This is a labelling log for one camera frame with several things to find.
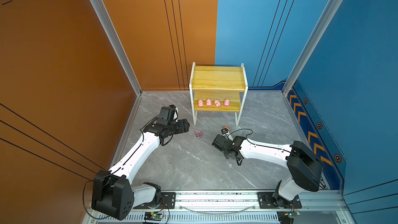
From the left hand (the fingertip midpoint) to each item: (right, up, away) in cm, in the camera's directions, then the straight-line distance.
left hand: (184, 124), depth 84 cm
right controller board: (+49, -41, -13) cm, 65 cm away
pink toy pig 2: (+14, +12, +6) cm, 19 cm away
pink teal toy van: (+7, -7, +10) cm, 15 cm away
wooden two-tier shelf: (+18, +18, -7) cm, 27 cm away
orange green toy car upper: (+22, -2, -5) cm, 23 cm away
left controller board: (-13, -41, -13) cm, 45 cm away
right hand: (+26, -15, +3) cm, 30 cm away
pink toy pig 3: (+19, +11, +6) cm, 23 cm away
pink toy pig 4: (+24, +12, +7) cm, 28 cm away
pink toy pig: (+9, +11, +6) cm, 15 cm away
